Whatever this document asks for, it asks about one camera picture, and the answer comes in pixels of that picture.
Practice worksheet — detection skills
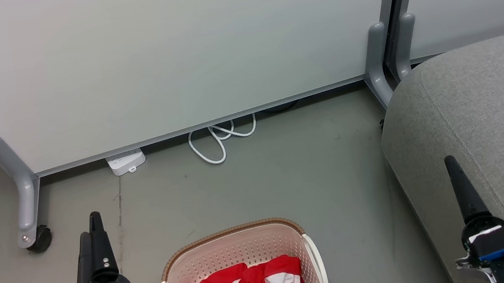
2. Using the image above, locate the right gripper dark and white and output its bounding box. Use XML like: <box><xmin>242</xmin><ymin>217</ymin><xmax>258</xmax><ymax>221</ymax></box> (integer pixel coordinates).
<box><xmin>439</xmin><ymin>147</ymin><xmax>504</xmax><ymax>283</ymax></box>

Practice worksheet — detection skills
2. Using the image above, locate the left gripper dark and white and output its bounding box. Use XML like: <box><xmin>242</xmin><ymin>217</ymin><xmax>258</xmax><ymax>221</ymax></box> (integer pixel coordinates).
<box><xmin>27</xmin><ymin>207</ymin><xmax>141</xmax><ymax>283</ymax></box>

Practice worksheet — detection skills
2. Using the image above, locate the grey fabric sofa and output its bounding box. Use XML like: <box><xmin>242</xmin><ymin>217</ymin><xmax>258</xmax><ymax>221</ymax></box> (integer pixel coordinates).
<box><xmin>367</xmin><ymin>31</ymin><xmax>504</xmax><ymax>283</ymax></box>

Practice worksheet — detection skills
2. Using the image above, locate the black caster wheel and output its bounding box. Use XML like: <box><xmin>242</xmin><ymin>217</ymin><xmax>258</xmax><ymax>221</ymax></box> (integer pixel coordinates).
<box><xmin>23</xmin><ymin>223</ymin><xmax>55</xmax><ymax>255</ymax></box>

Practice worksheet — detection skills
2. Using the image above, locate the white power strip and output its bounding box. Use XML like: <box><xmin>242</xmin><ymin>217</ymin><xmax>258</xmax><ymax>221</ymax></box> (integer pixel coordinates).
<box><xmin>105</xmin><ymin>147</ymin><xmax>148</xmax><ymax>178</ymax></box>

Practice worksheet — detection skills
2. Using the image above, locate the beige perforated laundry basket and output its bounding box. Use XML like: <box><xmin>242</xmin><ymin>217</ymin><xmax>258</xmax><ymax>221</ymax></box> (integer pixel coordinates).
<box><xmin>148</xmin><ymin>211</ymin><xmax>329</xmax><ymax>283</ymax></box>

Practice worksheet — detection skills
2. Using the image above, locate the wide white partition panel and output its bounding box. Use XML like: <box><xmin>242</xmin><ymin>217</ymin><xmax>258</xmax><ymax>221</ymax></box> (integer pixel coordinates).
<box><xmin>0</xmin><ymin>0</ymin><xmax>430</xmax><ymax>183</ymax></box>

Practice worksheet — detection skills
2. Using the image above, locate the white looped power cable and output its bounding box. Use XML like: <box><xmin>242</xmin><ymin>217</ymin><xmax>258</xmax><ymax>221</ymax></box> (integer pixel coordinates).
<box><xmin>186</xmin><ymin>113</ymin><xmax>262</xmax><ymax>169</ymax></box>

